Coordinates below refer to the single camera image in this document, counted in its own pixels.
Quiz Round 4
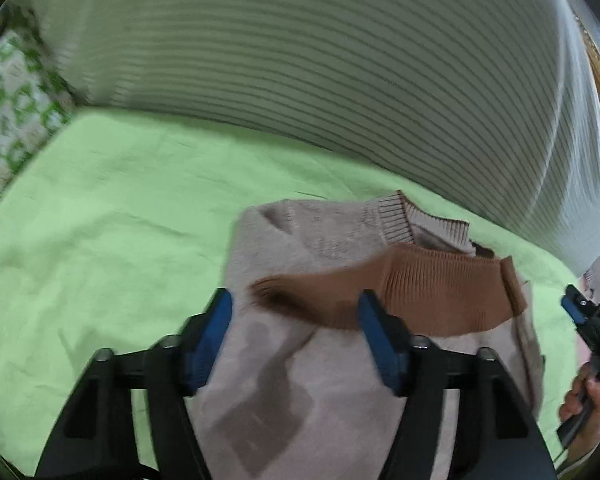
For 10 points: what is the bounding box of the white striped duvet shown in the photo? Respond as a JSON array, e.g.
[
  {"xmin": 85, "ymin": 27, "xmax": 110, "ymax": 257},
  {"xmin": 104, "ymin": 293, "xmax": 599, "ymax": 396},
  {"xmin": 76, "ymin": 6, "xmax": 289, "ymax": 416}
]
[{"xmin": 26, "ymin": 0, "xmax": 600, "ymax": 273}]

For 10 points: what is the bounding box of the beige knit sweater brown trim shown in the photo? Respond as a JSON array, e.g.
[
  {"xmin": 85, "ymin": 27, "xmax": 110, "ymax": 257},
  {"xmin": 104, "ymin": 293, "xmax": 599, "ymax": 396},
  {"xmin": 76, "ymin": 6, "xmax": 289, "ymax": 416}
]
[{"xmin": 192, "ymin": 192, "xmax": 544, "ymax": 479}]

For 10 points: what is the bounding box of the light green bed sheet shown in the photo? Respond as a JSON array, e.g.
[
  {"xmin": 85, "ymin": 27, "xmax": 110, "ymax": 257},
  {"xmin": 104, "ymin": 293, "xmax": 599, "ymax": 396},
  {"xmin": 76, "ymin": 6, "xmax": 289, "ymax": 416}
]
[{"xmin": 0, "ymin": 108, "xmax": 577, "ymax": 474}]

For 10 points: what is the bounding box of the person's right hand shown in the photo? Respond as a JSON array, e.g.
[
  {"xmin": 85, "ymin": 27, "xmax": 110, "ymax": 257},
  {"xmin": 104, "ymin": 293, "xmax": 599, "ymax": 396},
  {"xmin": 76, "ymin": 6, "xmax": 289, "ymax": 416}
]
[{"xmin": 558, "ymin": 363, "xmax": 600, "ymax": 462}]

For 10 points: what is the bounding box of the green white patterned pillow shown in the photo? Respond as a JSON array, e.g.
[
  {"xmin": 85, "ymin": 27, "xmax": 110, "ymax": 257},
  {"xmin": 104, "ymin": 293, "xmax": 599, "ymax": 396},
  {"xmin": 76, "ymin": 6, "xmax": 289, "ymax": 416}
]
[{"xmin": 0, "ymin": 6, "xmax": 76, "ymax": 199}]

